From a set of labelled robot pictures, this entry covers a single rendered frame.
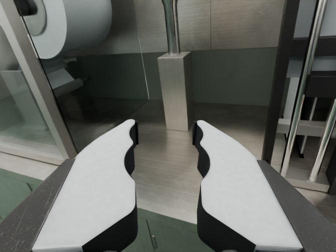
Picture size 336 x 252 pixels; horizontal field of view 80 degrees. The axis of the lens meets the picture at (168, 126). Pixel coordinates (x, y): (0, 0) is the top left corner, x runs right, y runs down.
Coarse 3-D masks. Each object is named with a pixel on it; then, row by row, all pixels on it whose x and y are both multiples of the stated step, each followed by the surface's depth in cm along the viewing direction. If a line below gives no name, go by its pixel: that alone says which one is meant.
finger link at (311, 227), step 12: (264, 168) 8; (276, 180) 8; (276, 192) 7; (288, 192) 7; (288, 204) 7; (300, 204) 7; (312, 204) 7; (288, 216) 6; (300, 216) 6; (312, 216) 6; (324, 216) 6; (300, 228) 6; (312, 228) 6; (324, 228) 6; (300, 240) 6; (312, 240) 6; (324, 240) 6
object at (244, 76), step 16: (240, 48) 79; (256, 48) 77; (272, 48) 75; (144, 64) 98; (192, 64) 90; (208, 64) 87; (224, 64) 84; (240, 64) 82; (256, 64) 80; (272, 64) 78; (208, 80) 90; (224, 80) 88; (240, 80) 85; (256, 80) 83; (288, 80) 78; (160, 96) 104; (208, 96) 94; (224, 96) 91; (240, 96) 89; (256, 96) 86
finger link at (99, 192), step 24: (96, 144) 9; (120, 144) 9; (72, 168) 8; (96, 168) 8; (120, 168) 8; (72, 192) 7; (96, 192) 7; (120, 192) 7; (48, 216) 6; (72, 216) 6; (96, 216) 6; (120, 216) 6; (48, 240) 5; (72, 240) 5; (96, 240) 6; (120, 240) 6
